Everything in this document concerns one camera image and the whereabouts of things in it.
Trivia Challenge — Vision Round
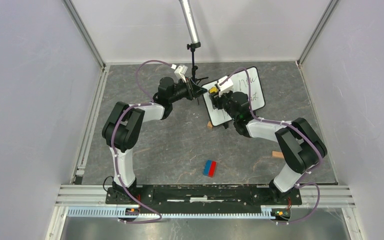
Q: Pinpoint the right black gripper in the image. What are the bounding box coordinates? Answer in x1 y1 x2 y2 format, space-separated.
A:
209 88 238 122

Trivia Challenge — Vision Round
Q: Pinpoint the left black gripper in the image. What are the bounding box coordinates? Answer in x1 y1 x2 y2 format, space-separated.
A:
169 76 208 104

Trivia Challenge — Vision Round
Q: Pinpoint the yellow bone shaped eraser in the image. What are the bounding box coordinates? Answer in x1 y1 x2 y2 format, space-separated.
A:
208 86 219 95

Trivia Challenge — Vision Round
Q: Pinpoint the black framed whiteboard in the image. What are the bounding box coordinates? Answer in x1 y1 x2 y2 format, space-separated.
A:
203 66 266 127

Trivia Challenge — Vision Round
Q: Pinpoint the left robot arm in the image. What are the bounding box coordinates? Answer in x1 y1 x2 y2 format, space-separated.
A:
102 77 206 204

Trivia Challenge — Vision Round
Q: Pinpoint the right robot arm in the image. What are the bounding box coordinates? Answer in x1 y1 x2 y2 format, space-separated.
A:
209 90 328 204

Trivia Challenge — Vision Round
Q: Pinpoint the small wooden cube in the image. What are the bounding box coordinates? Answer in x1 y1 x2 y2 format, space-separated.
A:
207 121 213 129

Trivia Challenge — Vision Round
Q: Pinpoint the black tripod stand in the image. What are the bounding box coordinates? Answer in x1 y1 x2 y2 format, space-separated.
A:
174 41 209 106

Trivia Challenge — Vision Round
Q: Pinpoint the blue and red block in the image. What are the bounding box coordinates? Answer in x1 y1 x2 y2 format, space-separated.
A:
202 160 217 178

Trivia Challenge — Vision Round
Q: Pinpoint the flat wooden block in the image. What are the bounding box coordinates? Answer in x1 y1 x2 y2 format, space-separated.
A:
272 151 285 159

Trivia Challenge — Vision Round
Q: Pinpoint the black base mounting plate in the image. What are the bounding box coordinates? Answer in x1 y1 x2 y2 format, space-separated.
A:
105 184 303 215

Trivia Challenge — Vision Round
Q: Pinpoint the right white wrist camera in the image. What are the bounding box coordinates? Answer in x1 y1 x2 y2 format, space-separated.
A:
215 76 234 97

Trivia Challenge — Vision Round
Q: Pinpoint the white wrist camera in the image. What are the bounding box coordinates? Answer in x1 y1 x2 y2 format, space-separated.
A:
171 64 188 83
215 76 234 97

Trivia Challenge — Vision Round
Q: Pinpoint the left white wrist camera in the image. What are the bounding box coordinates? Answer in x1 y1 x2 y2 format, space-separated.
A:
171 64 188 83

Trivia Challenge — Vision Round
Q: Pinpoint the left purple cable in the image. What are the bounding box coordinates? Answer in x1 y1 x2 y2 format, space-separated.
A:
110 59 176 225

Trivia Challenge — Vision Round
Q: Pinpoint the purple cable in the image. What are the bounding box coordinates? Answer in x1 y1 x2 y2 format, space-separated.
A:
223 67 324 226
110 59 176 225

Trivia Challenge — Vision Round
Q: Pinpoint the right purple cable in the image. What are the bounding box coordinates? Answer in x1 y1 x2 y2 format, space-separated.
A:
223 67 324 226

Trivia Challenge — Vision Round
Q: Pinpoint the aluminium frame rail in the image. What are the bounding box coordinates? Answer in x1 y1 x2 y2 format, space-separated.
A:
55 185 356 220

